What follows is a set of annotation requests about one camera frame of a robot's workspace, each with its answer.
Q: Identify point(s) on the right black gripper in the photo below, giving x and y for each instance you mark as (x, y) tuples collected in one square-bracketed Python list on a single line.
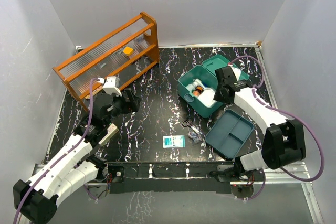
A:
[(218, 97)]

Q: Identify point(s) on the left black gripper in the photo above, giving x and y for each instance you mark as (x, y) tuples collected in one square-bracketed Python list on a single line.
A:
[(133, 105)]

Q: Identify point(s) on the white gauze packet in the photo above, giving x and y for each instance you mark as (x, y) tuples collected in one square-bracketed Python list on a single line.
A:
[(207, 97)]

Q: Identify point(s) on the brown medicine bottle orange cap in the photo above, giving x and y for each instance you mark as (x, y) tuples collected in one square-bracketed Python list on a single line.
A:
[(198, 91)]

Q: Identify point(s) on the teal medicine box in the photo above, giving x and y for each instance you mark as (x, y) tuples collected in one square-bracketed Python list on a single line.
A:
[(206, 73)]

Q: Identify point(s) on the blue-grey divider tray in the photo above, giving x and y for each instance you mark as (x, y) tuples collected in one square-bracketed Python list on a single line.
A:
[(229, 134)]

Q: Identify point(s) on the small tape roll bag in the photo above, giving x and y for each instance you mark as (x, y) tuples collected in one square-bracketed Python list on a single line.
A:
[(194, 137)]

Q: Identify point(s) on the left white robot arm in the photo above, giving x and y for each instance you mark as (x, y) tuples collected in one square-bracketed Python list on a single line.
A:
[(60, 161)]

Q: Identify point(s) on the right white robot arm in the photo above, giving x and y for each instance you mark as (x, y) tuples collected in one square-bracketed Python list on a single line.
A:
[(284, 139)]

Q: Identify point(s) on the cream medicine carton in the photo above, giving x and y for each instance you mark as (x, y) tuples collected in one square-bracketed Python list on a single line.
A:
[(112, 130)]

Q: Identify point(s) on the white teal bottle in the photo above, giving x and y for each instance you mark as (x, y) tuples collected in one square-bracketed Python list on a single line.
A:
[(192, 86)]

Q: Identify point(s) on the yellow-orange small block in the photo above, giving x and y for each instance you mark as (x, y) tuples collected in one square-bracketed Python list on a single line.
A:
[(128, 51)]

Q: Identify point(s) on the orange wooden shelf rack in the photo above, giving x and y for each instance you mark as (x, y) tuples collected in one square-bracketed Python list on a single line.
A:
[(105, 57)]

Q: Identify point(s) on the teal white sachet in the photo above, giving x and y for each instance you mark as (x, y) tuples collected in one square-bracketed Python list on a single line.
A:
[(174, 141)]

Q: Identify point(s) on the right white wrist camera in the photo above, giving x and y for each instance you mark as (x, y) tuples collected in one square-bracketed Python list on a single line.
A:
[(237, 72)]

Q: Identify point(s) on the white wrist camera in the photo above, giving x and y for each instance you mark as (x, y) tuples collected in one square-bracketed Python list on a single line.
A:
[(237, 72), (110, 85)]

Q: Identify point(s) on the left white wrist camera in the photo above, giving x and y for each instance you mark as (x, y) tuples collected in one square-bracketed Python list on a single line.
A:
[(110, 85)]

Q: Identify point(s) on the black handled scissors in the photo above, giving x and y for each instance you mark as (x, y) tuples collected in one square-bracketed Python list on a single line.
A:
[(189, 124)]

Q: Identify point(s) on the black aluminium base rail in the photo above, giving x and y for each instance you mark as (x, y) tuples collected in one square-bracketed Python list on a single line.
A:
[(120, 177)]

